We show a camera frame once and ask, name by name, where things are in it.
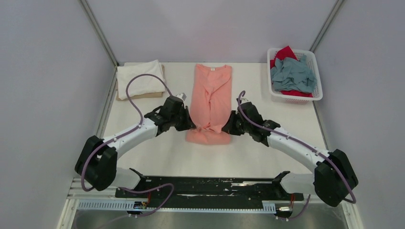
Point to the white slotted cable duct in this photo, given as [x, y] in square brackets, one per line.
[134, 205]

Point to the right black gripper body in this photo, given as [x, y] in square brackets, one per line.
[247, 127]

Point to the aluminium frame post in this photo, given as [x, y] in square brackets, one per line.
[327, 23]
[99, 32]

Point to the grey blue t shirt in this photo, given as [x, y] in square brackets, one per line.
[291, 74]

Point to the left aluminium frame post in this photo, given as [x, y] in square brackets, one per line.
[99, 32]

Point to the folded beige t shirt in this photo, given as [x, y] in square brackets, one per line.
[148, 94]

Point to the right aluminium frame post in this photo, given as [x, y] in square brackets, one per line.
[327, 23]

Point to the folded white t shirt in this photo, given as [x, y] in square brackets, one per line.
[139, 79]

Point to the white plastic basket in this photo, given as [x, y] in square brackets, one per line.
[311, 62]

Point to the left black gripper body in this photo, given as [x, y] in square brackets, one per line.
[176, 119]

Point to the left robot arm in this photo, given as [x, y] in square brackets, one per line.
[97, 163]

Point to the red t shirt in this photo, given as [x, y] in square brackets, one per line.
[287, 52]

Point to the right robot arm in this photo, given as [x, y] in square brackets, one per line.
[331, 176]

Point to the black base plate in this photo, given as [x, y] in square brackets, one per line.
[226, 192]

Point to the salmon pink t shirt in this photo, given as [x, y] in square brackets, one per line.
[210, 106]

